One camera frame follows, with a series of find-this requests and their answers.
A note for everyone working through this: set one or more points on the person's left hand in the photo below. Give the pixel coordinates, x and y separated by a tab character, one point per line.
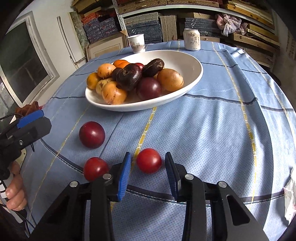
15	192

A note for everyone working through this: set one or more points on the dark red plum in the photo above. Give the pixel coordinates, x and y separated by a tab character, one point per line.
92	135
148	88

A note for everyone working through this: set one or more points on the white metal shelf unit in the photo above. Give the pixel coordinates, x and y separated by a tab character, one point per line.
163	21

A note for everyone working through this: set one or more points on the yellow orange round fruit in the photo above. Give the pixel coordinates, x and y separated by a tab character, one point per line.
92	80

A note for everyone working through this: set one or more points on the blue checked tablecloth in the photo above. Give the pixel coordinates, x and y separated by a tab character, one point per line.
235	125

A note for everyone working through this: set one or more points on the white paper cup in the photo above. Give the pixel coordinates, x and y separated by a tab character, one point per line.
137	43

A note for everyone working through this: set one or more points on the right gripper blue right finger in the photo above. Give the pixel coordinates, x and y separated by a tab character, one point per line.
173	176

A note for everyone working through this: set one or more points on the large orange front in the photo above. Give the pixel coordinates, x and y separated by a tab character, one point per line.
120	63

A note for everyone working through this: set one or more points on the wooden framed board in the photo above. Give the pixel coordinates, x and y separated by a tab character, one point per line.
109	44

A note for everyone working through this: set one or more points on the red tomato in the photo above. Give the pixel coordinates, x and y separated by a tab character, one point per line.
149	161
95	167

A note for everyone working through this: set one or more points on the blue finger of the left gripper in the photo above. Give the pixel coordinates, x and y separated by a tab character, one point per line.
29	118
29	131

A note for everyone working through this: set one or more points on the yellow speckled apple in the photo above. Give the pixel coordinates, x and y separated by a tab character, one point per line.
101	83

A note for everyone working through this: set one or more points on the dark brown fruit front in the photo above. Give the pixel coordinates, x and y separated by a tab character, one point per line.
153	67

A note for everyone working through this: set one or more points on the window with white frame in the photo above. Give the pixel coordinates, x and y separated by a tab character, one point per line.
26	67

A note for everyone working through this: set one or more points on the white beverage can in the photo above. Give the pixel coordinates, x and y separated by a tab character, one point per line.
192	39

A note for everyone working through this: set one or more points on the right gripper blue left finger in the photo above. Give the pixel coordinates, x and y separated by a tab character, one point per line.
123	176

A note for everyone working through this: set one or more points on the dark purple fruit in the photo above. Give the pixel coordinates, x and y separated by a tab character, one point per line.
129	76

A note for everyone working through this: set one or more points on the pink crumpled cloth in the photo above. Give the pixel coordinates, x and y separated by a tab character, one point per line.
229	24

